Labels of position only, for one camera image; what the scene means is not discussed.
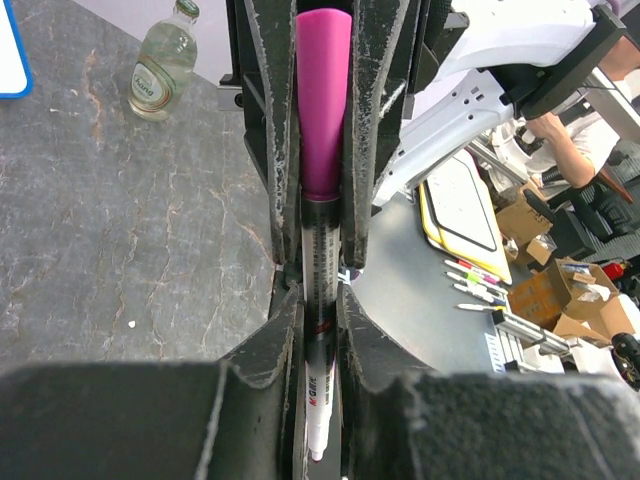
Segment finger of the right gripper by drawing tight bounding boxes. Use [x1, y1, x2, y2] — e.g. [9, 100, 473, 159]
[227, 1, 300, 265]
[344, 1, 429, 268]

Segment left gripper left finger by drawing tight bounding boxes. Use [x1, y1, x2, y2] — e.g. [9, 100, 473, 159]
[1, 287, 305, 479]

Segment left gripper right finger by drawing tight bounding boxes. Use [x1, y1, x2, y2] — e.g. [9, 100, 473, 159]
[337, 287, 639, 479]

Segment pink marker cap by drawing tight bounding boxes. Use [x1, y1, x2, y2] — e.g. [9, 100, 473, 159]
[296, 8, 352, 201]

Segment white marker pen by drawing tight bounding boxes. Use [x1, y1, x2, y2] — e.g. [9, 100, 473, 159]
[301, 198, 340, 462]

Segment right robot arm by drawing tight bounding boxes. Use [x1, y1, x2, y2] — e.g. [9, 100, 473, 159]
[226, 1, 624, 267]

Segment yellow framed whiteboard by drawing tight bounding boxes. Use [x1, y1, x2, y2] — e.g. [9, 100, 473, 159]
[417, 150, 512, 285]

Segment blue framed whiteboard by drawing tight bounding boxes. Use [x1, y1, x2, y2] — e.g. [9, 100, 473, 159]
[0, 0, 33, 99]

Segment glass soda bottle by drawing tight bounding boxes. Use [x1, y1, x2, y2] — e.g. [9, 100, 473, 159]
[128, 0, 200, 122]

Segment spare marker pen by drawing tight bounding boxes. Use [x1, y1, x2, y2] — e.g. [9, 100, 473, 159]
[453, 284, 506, 306]
[444, 259, 500, 282]
[446, 271, 498, 289]
[456, 303, 504, 312]

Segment cardboard box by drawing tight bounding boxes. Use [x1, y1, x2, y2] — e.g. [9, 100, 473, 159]
[509, 259, 639, 344]

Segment person in white shirt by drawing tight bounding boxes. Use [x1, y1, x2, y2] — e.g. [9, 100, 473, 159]
[525, 36, 639, 188]

